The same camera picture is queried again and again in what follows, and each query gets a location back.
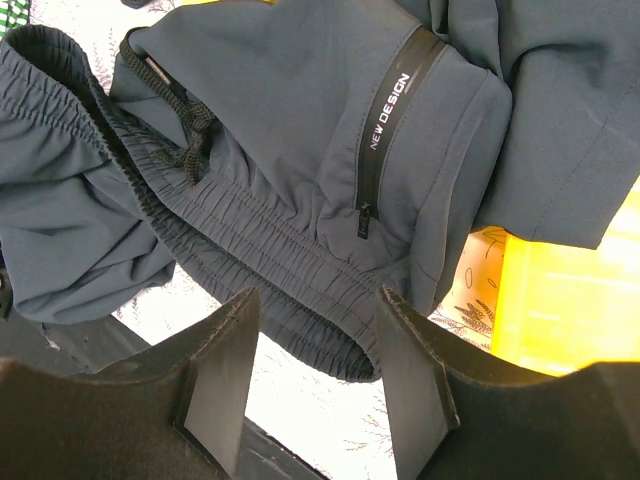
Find yellow plastic tray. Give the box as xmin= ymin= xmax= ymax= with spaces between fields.
xmin=491 ymin=186 xmax=639 ymax=376

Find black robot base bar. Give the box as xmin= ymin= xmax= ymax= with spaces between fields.
xmin=0 ymin=304 xmax=331 ymax=480

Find green white striped cloth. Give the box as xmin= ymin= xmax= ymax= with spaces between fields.
xmin=0 ymin=0 xmax=31 ymax=38

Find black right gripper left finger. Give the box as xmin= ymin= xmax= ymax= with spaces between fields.
xmin=1 ymin=288 xmax=260 ymax=479

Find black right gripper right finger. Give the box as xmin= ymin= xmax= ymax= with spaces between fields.
xmin=376 ymin=288 xmax=639 ymax=479

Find dark navy shorts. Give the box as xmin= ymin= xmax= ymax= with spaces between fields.
xmin=1 ymin=1 xmax=639 ymax=382

